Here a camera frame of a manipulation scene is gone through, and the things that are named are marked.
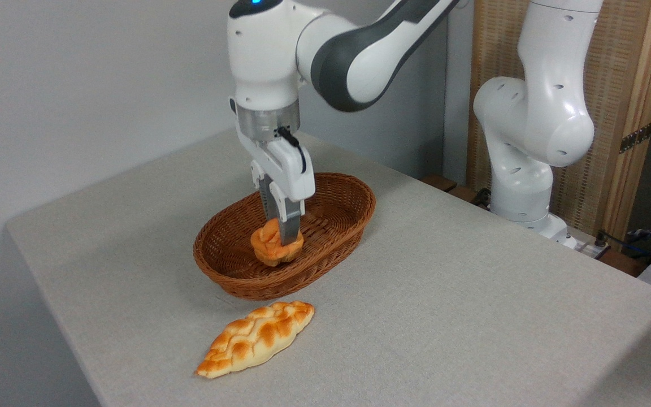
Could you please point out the brown oval wicker basket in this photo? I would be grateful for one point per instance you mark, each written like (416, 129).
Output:
(331, 226)

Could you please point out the round flower-shaped bread bun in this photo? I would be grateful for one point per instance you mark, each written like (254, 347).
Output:
(266, 246)

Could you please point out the dark metal screen hinge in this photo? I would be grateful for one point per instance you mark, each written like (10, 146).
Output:
(636, 137)

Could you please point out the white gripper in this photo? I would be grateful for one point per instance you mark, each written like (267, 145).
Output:
(289, 169)

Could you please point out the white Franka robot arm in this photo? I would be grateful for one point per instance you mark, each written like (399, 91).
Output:
(263, 56)

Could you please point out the long braided bread loaf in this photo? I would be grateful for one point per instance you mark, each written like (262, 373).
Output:
(257, 339)

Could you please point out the beige tablecloth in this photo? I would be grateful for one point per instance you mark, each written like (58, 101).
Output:
(444, 311)

